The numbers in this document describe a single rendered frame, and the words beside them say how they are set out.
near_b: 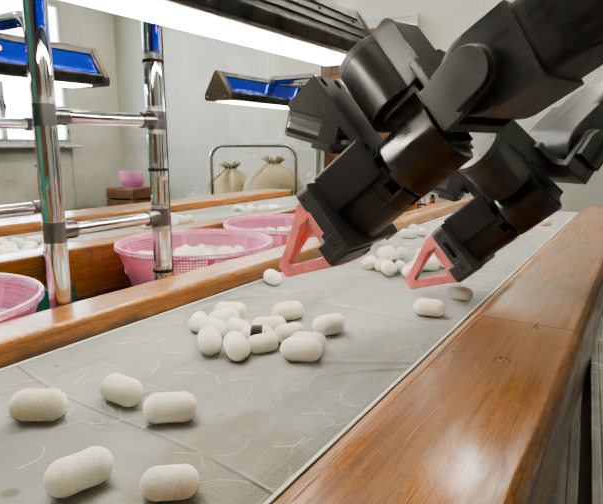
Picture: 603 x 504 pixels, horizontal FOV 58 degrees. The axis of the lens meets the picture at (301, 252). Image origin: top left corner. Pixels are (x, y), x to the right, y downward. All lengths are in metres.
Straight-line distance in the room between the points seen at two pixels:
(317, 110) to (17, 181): 6.11
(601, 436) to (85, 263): 0.77
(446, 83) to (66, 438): 0.34
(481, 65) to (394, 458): 0.24
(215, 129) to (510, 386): 6.17
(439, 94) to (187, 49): 6.43
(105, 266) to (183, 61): 5.89
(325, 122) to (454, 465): 0.28
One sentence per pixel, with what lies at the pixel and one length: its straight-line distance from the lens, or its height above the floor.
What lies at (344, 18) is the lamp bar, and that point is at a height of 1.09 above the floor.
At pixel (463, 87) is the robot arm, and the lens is 0.38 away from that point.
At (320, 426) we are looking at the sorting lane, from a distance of 0.39.
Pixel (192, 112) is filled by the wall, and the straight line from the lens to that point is 6.69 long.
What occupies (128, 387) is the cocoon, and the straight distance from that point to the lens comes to 0.42.
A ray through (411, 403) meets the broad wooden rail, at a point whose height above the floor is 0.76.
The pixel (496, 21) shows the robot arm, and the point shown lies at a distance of 0.40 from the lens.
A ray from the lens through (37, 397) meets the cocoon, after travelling 0.43.
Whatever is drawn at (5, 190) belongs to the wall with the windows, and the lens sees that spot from 6.44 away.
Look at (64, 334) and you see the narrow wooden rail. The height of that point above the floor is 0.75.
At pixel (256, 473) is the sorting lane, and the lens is 0.35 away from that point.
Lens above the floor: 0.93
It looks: 11 degrees down
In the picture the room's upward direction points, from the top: straight up
